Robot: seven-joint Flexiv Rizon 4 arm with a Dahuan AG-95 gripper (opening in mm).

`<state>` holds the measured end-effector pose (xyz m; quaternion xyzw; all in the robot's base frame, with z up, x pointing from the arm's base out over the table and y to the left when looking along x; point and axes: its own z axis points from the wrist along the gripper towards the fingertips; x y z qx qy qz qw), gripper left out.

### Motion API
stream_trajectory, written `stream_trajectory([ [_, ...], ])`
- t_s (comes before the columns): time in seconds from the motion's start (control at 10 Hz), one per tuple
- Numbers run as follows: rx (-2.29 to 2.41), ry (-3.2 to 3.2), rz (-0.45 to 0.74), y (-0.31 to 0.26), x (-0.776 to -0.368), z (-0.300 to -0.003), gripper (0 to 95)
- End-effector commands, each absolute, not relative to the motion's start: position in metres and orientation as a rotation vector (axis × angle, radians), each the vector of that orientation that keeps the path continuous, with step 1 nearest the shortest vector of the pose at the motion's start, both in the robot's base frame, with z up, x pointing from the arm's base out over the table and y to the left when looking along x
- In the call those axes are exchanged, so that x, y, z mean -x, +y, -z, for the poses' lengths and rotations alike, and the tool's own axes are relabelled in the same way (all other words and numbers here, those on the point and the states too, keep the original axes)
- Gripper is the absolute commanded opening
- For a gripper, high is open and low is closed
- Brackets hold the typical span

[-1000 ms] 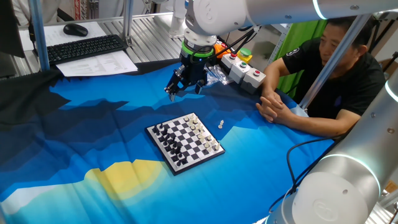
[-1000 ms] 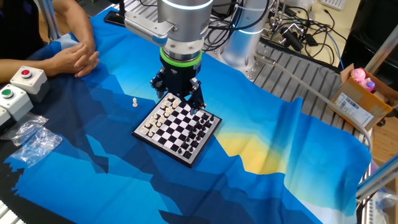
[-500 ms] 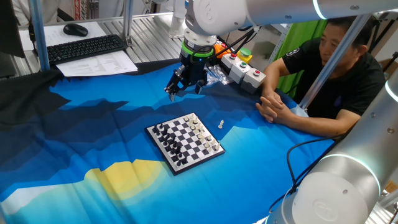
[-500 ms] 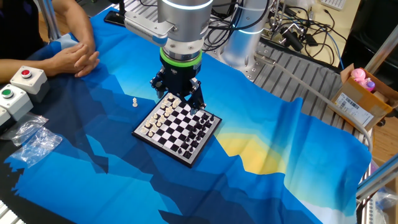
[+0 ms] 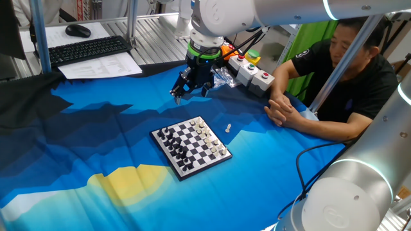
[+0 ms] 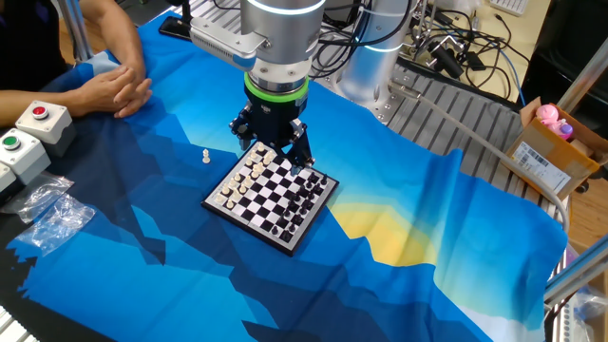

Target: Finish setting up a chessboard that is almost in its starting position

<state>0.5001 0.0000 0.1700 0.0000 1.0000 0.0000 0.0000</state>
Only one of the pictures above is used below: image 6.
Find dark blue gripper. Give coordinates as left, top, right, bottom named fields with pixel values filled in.
left=230, top=96, right=316, bottom=177

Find black white magnetic chessboard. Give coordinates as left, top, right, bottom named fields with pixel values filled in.
left=200, top=141, right=340, bottom=257

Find person's left forearm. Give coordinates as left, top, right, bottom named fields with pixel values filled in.
left=78, top=0, right=147, bottom=80

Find person's right forearm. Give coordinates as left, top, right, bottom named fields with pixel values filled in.
left=0, top=87, right=82, bottom=116

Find person's left hand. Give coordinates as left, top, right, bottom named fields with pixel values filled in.
left=112, top=65, right=154, bottom=120

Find person's right hand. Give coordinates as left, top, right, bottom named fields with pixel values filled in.
left=67, top=65, right=139, bottom=116

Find blue mountain print tablecloth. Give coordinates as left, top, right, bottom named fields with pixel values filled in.
left=7, top=9, right=570, bottom=342

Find black smartphone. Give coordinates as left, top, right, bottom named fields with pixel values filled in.
left=158, top=15, right=194, bottom=42

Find black cylindrical device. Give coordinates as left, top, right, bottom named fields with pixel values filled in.
left=428, top=41, right=466, bottom=81

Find white box with red button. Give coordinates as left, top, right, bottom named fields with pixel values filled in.
left=14, top=99, right=77, bottom=159

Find clear plastic bag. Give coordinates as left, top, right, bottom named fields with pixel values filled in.
left=15, top=192, right=97, bottom=258
left=0, top=170, right=76, bottom=225

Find white box with green button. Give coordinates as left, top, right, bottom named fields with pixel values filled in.
left=0, top=126, right=52, bottom=187

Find person in black shirt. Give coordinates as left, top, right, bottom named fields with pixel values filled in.
left=0, top=0, right=72, bottom=94

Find white keyboard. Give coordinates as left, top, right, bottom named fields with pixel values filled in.
left=488, top=0, right=531, bottom=17

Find pink pig toy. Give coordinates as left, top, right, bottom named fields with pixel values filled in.
left=535, top=103, right=561, bottom=128

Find brown cardboard box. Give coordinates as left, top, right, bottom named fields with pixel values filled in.
left=501, top=96, right=608, bottom=201

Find pink toy with purple cap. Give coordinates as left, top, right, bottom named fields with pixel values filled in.
left=550, top=118, right=575, bottom=142

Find large black object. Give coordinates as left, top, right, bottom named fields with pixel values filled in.
left=520, top=0, right=608, bottom=128

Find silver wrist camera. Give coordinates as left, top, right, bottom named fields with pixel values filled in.
left=188, top=16, right=270, bottom=72

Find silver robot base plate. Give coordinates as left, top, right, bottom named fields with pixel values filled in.
left=368, top=89, right=424, bottom=127

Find black cable bundle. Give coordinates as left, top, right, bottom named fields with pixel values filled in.
left=311, top=0, right=414, bottom=81

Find black cables with adapter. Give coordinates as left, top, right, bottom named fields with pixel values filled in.
left=403, top=0, right=531, bottom=104

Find aluminium frame beam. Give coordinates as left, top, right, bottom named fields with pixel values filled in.
left=543, top=235, right=608, bottom=308

